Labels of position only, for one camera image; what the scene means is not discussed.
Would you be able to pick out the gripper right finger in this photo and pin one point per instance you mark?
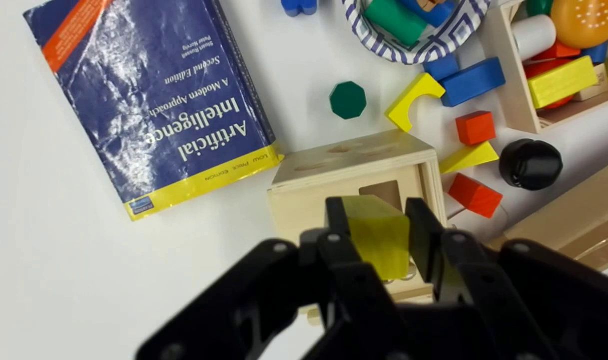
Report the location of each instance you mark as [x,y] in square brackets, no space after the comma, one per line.
[533,300]

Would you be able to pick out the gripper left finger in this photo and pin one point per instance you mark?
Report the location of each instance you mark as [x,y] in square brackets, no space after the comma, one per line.
[264,295]

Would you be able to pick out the yellow cube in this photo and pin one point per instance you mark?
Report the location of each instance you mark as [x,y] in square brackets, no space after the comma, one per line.
[378,235]

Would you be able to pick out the red cube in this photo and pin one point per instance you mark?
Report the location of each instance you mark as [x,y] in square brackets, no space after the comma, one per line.
[475,128]

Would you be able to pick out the cardboard box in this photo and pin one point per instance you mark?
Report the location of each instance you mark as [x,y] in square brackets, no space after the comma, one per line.
[573,220]

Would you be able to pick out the red rectangular block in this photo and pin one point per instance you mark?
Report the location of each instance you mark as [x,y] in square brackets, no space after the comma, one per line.
[474,195]

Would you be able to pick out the black round cap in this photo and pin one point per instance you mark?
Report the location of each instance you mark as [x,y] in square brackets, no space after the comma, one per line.
[530,164]

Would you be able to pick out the wooden shape sorter box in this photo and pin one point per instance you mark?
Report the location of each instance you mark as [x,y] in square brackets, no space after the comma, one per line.
[333,175]

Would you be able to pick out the yellow triangle block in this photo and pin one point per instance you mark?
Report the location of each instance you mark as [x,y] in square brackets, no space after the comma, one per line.
[467,158]

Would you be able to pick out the wooden tray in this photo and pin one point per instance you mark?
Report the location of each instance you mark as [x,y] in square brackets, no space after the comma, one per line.
[508,90]

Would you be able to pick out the green octagon block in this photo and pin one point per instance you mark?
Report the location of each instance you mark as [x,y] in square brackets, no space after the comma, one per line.
[347,100]

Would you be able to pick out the plain wooden block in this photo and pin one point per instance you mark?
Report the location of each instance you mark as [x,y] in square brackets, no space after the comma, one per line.
[594,90]

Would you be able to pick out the yellow rectangular block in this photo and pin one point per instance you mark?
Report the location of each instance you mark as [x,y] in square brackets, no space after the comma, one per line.
[561,82]

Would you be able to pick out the blue and yellow book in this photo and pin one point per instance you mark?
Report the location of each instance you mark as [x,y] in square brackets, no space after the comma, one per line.
[164,95]

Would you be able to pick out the long blue block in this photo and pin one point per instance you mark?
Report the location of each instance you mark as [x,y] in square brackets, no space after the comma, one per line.
[472,81]

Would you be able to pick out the red round block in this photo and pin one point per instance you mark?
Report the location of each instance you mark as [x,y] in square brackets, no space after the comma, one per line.
[537,68]

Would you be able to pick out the yellow arch block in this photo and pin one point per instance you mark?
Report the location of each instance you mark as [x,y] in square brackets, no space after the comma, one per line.
[408,102]

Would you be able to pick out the red triangle block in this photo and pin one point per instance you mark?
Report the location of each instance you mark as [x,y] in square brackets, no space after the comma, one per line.
[558,51]

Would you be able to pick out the small blue block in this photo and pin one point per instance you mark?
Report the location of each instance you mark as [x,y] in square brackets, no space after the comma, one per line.
[440,66]

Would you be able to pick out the patterned paper bowl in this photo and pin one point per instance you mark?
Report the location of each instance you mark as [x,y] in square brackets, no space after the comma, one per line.
[433,47]

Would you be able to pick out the orange toy bun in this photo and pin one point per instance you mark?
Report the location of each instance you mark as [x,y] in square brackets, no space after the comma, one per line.
[586,20]

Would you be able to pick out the blue cross block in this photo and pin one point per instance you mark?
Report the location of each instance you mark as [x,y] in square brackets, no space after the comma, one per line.
[299,6]

